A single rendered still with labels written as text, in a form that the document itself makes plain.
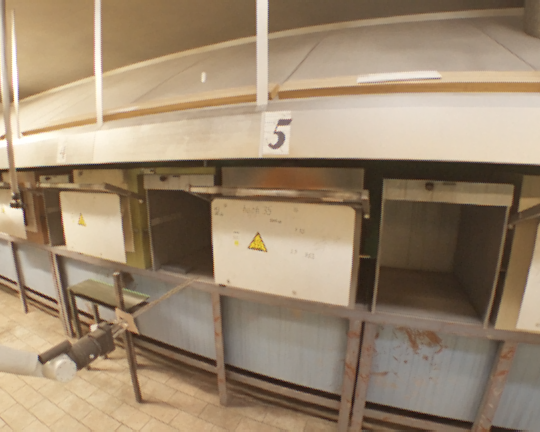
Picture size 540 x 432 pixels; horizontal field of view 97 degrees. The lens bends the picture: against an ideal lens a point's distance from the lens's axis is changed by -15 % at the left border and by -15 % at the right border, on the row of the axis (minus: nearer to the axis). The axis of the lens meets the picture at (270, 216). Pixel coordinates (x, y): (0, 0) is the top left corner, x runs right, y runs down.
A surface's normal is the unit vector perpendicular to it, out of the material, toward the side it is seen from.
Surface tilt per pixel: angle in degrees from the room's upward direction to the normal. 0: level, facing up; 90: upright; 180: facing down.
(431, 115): 80
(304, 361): 90
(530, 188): 90
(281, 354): 90
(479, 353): 90
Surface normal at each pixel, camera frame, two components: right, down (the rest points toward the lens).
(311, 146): -0.37, 0.00
